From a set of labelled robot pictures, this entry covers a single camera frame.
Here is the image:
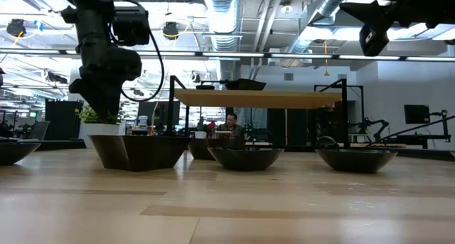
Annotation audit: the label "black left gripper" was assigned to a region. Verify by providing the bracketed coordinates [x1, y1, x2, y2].
[69, 46, 143, 122]

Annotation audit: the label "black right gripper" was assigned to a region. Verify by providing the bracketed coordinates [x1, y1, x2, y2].
[339, 0, 455, 29]

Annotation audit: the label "black leaf-shaped mini plate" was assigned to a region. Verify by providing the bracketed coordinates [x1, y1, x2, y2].
[0, 140, 42, 166]
[207, 146, 285, 172]
[316, 147, 397, 174]

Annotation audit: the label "green plant in white pot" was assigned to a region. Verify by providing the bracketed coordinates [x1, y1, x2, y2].
[75, 105, 126, 149]

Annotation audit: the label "black cabinet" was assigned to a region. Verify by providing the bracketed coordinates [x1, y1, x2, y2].
[45, 100, 85, 141]

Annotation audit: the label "large black monitor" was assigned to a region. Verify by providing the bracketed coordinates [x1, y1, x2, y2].
[137, 100, 181, 135]

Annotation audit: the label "long ceiling light strip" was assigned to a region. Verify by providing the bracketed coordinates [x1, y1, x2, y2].
[0, 48, 455, 63]

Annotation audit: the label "white ceiling sensor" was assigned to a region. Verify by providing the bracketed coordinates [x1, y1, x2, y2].
[279, 0, 294, 15]

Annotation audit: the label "small black monitor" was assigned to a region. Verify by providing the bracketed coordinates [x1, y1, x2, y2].
[404, 104, 432, 125]

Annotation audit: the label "person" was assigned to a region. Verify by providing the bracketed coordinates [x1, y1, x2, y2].
[316, 100, 344, 138]
[216, 112, 246, 140]

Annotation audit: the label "wooden shelf riser black legs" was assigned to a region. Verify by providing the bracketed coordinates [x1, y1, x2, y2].
[165, 75, 349, 154]

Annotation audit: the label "dark domed object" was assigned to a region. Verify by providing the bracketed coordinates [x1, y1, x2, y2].
[316, 135, 341, 149]

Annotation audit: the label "silver spiral ceiling duct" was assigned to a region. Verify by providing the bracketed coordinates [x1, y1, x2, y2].
[277, 0, 349, 65]

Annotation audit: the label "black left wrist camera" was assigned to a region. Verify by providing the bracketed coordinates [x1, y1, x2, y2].
[112, 5, 151, 48]

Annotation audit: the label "black ceiling cable reel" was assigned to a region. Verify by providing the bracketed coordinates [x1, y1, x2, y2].
[6, 18, 28, 38]
[161, 21, 181, 41]

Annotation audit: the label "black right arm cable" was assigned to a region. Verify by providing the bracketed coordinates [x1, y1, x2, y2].
[365, 115, 455, 148]

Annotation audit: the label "corrugated silver flexible duct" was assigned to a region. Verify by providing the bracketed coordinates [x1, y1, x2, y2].
[202, 0, 246, 82]

